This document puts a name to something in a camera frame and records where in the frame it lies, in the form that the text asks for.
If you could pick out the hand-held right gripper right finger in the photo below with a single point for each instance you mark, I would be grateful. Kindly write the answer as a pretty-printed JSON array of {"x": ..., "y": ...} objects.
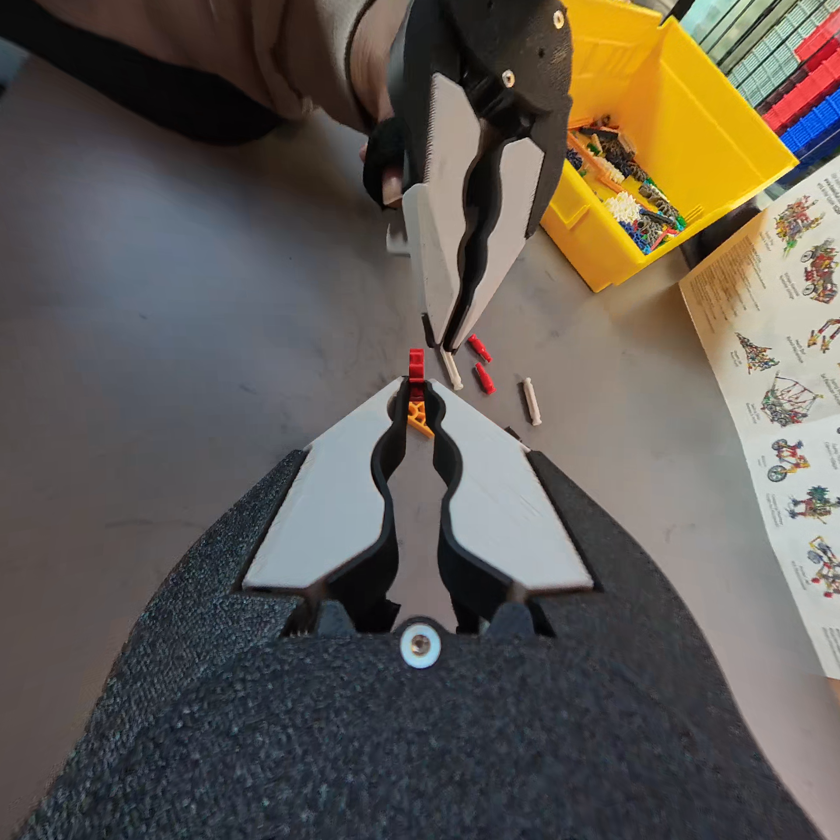
[{"x": 518, "y": 518}]

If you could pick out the pile of colourful building pieces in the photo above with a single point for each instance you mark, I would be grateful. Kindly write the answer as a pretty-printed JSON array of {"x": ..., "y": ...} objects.
[{"x": 623, "y": 184}]

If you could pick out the stack of blue storage boxes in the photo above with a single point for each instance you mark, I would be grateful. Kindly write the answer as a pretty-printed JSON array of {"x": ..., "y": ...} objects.
[{"x": 817, "y": 124}]

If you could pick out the person's left forearm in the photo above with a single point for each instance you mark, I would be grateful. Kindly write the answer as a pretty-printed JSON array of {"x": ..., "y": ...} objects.
[{"x": 229, "y": 39}]

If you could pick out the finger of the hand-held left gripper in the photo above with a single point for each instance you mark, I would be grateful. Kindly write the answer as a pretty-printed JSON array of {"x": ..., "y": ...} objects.
[
  {"x": 439, "y": 197},
  {"x": 518, "y": 184}
]

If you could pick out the short white rod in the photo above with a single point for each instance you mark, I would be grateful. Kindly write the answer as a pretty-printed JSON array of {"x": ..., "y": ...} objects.
[
  {"x": 532, "y": 401},
  {"x": 453, "y": 373}
]

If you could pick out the yellow connector piece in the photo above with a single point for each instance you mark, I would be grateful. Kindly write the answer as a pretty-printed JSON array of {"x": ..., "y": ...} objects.
[{"x": 420, "y": 417}]

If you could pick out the person's left hand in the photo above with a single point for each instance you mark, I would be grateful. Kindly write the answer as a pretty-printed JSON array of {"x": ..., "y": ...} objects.
[{"x": 371, "y": 72}]

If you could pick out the folded building instruction booklet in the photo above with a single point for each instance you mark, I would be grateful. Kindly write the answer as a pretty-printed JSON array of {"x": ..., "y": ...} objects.
[{"x": 754, "y": 328}]

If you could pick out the yellow plastic bin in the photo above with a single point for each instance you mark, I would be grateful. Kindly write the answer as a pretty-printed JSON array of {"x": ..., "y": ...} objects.
[{"x": 722, "y": 118}]

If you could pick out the short red rod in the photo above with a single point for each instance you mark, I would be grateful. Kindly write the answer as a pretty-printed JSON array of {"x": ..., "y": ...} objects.
[
  {"x": 485, "y": 379},
  {"x": 479, "y": 348}
]

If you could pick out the stack of clear storage boxes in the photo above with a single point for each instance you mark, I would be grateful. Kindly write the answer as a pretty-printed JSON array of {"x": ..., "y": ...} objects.
[{"x": 761, "y": 52}]

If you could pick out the stack of red storage boxes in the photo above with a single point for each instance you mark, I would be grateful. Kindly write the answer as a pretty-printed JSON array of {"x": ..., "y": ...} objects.
[{"x": 807, "y": 85}]

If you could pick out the grey desk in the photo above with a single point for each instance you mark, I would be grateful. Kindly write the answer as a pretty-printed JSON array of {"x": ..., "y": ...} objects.
[{"x": 164, "y": 328}]

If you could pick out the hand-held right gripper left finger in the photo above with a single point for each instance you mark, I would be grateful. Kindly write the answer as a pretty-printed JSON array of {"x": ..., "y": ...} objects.
[{"x": 321, "y": 518}]

